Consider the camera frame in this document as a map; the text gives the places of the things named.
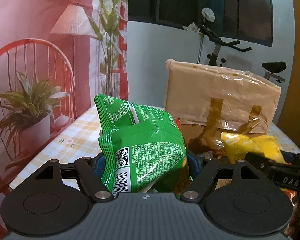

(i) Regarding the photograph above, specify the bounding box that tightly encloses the black exercise bike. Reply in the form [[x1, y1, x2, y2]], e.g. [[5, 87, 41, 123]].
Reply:
[[182, 8, 287, 84]]

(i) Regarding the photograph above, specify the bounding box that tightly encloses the green snack bag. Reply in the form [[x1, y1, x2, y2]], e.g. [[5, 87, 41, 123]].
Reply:
[[94, 94, 190, 195]]

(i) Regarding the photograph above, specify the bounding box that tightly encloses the red printed backdrop curtain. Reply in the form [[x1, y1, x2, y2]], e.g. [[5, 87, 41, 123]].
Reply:
[[0, 0, 128, 233]]

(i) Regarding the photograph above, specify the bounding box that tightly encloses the taped cardboard box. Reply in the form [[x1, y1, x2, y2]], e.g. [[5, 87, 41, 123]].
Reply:
[[164, 59, 281, 155]]

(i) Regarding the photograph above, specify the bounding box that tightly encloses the dark window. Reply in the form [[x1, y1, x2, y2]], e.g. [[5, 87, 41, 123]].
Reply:
[[128, 0, 273, 47]]

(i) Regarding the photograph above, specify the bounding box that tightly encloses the yellow snack bag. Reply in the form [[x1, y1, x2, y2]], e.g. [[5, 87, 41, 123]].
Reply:
[[221, 132, 286, 164]]

